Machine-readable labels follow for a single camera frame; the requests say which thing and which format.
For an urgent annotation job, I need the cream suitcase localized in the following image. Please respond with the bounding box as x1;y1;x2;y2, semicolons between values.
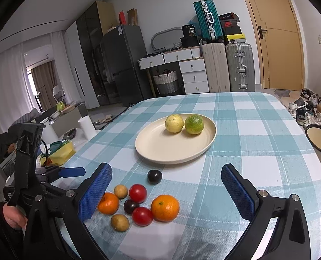
201;43;231;93

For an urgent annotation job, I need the large orange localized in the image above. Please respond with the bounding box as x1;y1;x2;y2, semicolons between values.
151;194;180;222

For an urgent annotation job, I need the brown curtain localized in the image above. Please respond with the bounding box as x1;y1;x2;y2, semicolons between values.
30;60;58;112

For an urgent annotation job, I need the white paper towel roll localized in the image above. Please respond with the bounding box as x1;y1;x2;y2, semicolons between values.
77;115;97;140

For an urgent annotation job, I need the red tomato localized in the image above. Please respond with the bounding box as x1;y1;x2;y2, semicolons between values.
132;206;154;226
129;184;147;203

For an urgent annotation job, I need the yellow round fruit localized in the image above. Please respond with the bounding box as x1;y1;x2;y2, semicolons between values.
165;114;184;134

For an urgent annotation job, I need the dark plum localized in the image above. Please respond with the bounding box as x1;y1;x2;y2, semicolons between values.
147;169;162;185
124;199;140;215

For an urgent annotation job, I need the yellow and black shoe box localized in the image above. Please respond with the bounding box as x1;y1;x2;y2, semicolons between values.
223;33;246;44

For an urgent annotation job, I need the green round fruit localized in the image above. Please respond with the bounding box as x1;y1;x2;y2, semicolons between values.
184;115;204;135

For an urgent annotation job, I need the white wardrobe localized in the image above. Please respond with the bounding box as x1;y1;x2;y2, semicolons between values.
64;22;101;110

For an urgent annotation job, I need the black glass cabinet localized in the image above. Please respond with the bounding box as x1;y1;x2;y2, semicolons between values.
76;1;117;107

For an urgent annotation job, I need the white sheer curtain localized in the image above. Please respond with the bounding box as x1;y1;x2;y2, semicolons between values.
0;31;69;133

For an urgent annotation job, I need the brown cardboard box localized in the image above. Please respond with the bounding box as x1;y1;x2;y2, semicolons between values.
127;8;139;26

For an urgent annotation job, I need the small mandarin orange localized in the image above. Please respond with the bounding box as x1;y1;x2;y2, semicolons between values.
98;192;120;215

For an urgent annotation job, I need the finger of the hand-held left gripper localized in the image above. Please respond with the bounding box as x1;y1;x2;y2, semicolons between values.
38;175;69;193
35;167;86;179

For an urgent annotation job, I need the pair of beige slippers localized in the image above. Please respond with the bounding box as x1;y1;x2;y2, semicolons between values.
94;114;114;125

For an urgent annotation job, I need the teal checked tablecloth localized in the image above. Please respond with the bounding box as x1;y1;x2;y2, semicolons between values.
48;91;321;260

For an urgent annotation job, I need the cream round plate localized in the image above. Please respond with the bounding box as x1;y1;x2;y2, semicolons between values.
135;113;217;165

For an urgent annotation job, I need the cream enamel basin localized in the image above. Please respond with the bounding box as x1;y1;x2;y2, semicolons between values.
305;124;321;156

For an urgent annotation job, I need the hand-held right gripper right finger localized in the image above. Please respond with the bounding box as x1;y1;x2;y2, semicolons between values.
220;163;312;260

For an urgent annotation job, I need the black hat box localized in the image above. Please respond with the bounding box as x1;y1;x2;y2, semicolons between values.
180;36;199;48

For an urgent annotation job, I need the brown kiwi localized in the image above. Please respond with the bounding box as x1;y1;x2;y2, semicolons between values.
114;184;129;199
111;214;130;232

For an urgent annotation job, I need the yellow wooden door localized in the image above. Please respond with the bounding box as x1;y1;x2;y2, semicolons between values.
236;0;305;91

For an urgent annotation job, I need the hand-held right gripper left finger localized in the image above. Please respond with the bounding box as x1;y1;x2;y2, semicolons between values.
23;163;112;260

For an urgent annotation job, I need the grey floor cloth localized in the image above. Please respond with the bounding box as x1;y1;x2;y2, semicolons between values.
274;88;292;98

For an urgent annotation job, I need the grey suitcase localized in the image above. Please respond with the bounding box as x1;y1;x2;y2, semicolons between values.
225;43;256;93

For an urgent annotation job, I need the teal suitcase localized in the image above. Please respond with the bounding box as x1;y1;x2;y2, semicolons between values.
193;0;224;44

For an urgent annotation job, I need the wicker basket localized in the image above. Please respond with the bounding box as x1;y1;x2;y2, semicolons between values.
152;70;179;94

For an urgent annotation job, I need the grey refrigerator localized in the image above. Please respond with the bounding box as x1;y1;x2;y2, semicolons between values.
99;24;150;107

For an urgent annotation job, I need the person's left hand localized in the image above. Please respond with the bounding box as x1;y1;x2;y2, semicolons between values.
3;203;29;231

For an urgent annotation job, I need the grey metal frame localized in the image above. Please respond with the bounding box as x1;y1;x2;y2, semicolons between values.
151;27;181;52

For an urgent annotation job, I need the yellow plastic bag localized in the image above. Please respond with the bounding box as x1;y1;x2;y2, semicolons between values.
41;140;77;167

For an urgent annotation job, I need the pile of shoes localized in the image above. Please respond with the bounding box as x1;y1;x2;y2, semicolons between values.
287;88;321;131

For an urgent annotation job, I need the red and black shoe box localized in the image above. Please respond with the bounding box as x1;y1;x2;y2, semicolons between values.
221;20;241;29

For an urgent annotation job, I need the white desk with drawers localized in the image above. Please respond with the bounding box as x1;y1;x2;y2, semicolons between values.
138;47;210;98

